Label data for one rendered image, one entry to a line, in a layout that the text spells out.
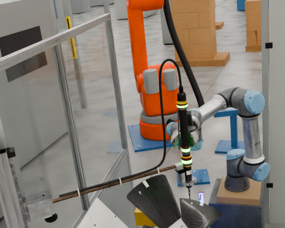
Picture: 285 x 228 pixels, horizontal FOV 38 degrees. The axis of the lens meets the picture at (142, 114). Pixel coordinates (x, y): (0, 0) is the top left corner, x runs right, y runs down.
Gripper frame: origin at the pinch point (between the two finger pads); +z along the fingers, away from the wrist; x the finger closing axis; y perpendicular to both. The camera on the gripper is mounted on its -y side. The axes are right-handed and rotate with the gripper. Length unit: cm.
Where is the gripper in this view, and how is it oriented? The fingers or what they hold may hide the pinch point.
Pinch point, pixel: (183, 140)
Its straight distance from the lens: 167.8
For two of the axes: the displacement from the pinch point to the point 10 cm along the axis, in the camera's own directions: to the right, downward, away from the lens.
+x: -9.7, 0.2, 2.6
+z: -2.4, 3.6, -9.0
